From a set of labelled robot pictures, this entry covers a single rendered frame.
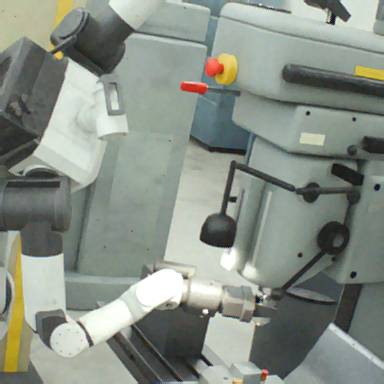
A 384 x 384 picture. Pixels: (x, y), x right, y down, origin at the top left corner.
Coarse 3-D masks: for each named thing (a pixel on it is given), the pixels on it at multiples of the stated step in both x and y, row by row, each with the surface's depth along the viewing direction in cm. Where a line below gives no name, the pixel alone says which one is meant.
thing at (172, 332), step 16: (144, 272) 223; (144, 320) 220; (160, 320) 212; (176, 320) 208; (192, 320) 210; (208, 320) 212; (160, 336) 211; (176, 336) 209; (192, 336) 211; (160, 352) 210; (176, 352) 211; (192, 352) 213
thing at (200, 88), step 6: (186, 84) 166; (192, 84) 167; (198, 84) 167; (204, 84) 168; (186, 90) 166; (192, 90) 167; (198, 90) 167; (204, 90) 168; (210, 90) 169; (216, 90) 170; (222, 90) 170; (228, 90) 171; (234, 90) 172
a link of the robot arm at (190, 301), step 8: (160, 264) 179; (168, 264) 179; (176, 264) 180; (184, 264) 181; (176, 272) 179; (184, 272) 179; (192, 272) 179; (184, 280) 178; (192, 280) 176; (200, 280) 177; (184, 288) 176; (192, 288) 175; (200, 288) 175; (176, 296) 175; (184, 296) 175; (192, 296) 174; (200, 296) 175; (168, 304) 177; (176, 304) 176; (184, 304) 176; (192, 304) 175; (184, 312) 177; (192, 312) 176
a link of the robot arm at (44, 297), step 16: (32, 272) 161; (48, 272) 161; (32, 288) 161; (48, 288) 162; (64, 288) 166; (32, 304) 162; (48, 304) 162; (64, 304) 165; (32, 320) 163; (48, 320) 161; (64, 320) 163; (48, 336) 162; (64, 336) 162; (80, 336) 164; (64, 352) 162
